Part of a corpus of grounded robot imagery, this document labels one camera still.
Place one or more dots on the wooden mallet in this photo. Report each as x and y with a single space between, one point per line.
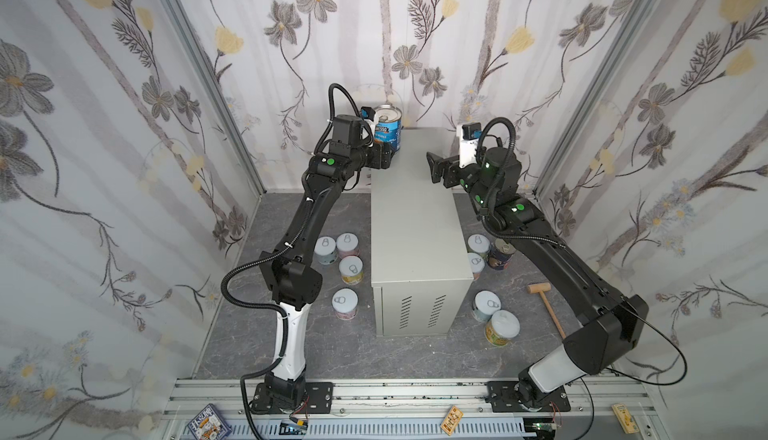
541 289

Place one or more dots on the white-lid pink can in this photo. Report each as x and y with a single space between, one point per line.
345 303
347 244

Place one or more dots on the aluminium corner wall post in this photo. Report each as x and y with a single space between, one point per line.
629 31

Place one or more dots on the yellow tag right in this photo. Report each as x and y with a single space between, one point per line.
625 419

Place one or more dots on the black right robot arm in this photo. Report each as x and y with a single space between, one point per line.
611 322

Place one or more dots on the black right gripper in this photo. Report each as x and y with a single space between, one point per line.
450 170

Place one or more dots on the dark can with gold lid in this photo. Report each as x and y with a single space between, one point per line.
499 254

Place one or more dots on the white-lid teal can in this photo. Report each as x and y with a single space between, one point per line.
325 251

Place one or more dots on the blue printed card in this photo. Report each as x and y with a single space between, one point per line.
209 424

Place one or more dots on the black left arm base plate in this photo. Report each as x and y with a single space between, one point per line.
317 400

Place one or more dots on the white cable duct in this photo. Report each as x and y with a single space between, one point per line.
396 428

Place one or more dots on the small orange tag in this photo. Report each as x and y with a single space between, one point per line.
451 420

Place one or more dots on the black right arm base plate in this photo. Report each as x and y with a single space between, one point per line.
513 396

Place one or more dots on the white-lid green label can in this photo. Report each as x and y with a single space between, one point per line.
479 244

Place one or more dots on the green orange label can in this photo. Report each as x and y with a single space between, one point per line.
502 328

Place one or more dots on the blue label soup can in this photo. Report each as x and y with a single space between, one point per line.
388 125

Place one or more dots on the white-lid yellow can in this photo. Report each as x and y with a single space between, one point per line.
351 269

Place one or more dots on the white-lid grey can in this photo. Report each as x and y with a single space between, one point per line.
485 304

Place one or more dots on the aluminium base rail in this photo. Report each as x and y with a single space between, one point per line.
591 398

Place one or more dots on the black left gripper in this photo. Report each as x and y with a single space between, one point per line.
384 155

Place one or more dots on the left corner wall post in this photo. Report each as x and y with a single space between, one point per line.
204 71

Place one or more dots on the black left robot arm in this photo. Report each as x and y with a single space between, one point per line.
345 148

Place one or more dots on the grey metal cabinet box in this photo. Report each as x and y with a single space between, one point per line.
419 269

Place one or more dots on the white-lid pink can front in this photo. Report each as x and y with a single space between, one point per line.
345 303

